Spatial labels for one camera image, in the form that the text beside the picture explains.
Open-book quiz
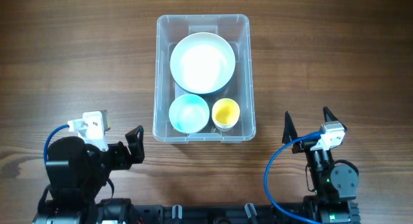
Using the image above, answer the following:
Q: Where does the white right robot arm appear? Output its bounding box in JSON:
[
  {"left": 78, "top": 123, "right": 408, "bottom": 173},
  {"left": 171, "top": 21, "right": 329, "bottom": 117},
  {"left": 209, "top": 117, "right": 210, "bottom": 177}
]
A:
[{"left": 292, "top": 107, "right": 361, "bottom": 224}]

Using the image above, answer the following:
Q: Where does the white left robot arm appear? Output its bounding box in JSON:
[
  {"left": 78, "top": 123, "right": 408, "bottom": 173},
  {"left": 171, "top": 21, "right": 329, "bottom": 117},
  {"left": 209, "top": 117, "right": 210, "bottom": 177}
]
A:
[{"left": 32, "top": 126, "right": 293, "bottom": 224}]

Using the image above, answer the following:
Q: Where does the clear plastic storage bin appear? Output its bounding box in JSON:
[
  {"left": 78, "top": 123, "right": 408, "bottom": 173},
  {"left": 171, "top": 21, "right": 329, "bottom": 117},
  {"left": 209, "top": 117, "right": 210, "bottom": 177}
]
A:
[{"left": 152, "top": 14, "right": 256, "bottom": 144}]

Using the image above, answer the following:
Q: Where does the light blue bowl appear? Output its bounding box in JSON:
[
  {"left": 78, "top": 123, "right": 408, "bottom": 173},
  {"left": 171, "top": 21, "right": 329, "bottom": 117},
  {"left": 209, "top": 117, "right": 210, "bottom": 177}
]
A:
[{"left": 168, "top": 94, "right": 210, "bottom": 134}]

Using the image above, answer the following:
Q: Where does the yellow cup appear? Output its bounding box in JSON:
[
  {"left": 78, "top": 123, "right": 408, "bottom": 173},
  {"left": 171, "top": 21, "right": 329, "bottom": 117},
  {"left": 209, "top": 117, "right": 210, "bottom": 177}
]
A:
[{"left": 212, "top": 98, "right": 240, "bottom": 132}]

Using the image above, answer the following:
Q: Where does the cream white plate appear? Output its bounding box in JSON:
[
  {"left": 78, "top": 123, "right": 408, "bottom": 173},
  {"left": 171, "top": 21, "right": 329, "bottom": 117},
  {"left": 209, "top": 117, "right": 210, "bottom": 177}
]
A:
[{"left": 170, "top": 32, "right": 236, "bottom": 94}]

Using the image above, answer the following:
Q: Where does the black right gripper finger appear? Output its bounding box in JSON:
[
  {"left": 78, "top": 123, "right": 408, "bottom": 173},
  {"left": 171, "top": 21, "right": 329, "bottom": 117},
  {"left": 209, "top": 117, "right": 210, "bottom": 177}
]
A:
[
  {"left": 282, "top": 111, "right": 297, "bottom": 144},
  {"left": 323, "top": 107, "right": 347, "bottom": 132}
]

